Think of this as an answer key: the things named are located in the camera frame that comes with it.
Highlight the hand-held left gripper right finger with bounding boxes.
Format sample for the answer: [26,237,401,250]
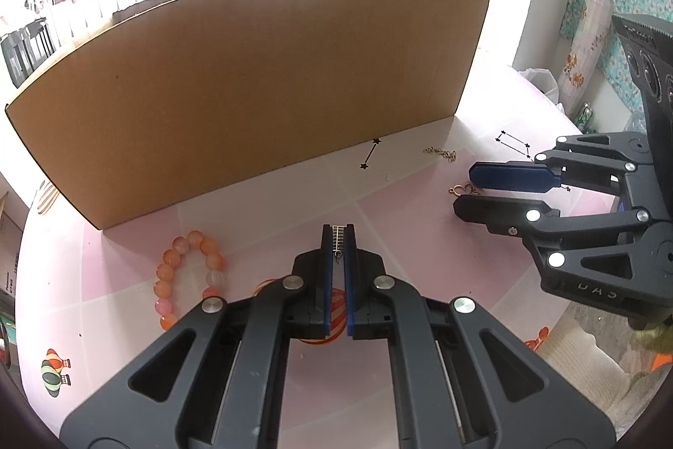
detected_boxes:
[344,224,616,449]

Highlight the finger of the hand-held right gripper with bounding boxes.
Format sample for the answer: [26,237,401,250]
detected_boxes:
[453,195,657,282]
[469,132,654,198]

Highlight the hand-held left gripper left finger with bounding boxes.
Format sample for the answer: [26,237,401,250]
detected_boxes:
[59,224,337,449]

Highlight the silver ladder chain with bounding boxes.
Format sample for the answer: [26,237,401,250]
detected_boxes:
[329,223,351,267]

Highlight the gold chain bracelet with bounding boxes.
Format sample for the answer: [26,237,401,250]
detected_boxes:
[422,145,458,163]

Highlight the orange pink bead bracelet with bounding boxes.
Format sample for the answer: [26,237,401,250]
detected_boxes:
[154,231,228,331]

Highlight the large brown cardboard box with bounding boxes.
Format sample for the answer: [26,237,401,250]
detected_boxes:
[4,0,492,231]

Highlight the pink balloon print table cover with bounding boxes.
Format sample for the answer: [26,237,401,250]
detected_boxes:
[11,60,637,449]

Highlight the large white plastic bag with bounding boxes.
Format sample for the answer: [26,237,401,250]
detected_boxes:
[518,66,561,105]

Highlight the flower print paper roll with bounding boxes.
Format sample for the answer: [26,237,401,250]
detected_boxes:
[558,0,613,105]

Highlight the green fuzzy cloth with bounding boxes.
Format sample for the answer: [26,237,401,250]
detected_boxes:
[625,320,673,358]

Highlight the beige knitted cushion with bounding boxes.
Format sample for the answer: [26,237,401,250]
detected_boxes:
[539,315,637,434]

